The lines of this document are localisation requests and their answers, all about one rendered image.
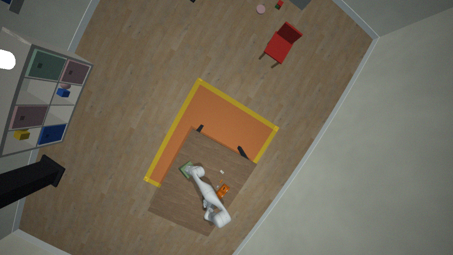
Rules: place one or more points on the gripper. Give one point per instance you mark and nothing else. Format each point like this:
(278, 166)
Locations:
(205, 203)

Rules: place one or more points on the orange bins with labels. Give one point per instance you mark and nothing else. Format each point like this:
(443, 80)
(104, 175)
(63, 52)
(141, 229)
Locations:
(220, 193)

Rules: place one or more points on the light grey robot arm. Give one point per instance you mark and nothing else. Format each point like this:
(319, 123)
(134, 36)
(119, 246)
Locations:
(221, 218)

